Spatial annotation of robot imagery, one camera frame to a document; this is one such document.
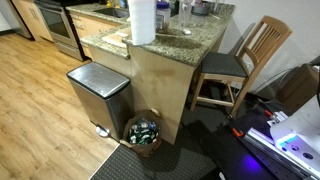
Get light wooden cutting board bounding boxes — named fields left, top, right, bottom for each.
left=101, top=27, right=133, bottom=49

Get granite kitchen counter island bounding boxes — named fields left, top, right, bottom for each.
left=81, top=42, right=228, bottom=146

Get wooden chair with dark cushion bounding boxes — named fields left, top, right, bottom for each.
left=189, top=15, right=293, bottom=118

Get clear glass jar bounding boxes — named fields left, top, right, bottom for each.
left=178, top=0, right=195, bottom=28

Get brown cardboard box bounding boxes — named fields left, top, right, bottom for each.
left=275, top=63, right=320, bottom=112

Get clear jar with blue lid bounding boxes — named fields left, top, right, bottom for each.
left=155, top=1, right=172, bottom=33

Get stainless steel trash can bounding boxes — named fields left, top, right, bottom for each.
left=66, top=61, right=135, bottom=142

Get dark floor mat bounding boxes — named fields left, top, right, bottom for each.
left=89, top=105, right=268, bottom=180

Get beige lower kitchen cabinets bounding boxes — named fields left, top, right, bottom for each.
left=11, top=0, right=132, bottom=43

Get stainless steel oven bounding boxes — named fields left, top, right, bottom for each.
left=34, top=0, right=85, bottom=62

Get brown paper bag with cans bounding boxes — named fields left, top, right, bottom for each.
left=119, top=107, right=164, bottom=158

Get kitchen sink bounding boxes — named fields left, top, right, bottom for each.
left=93, top=7, right=131, bottom=19

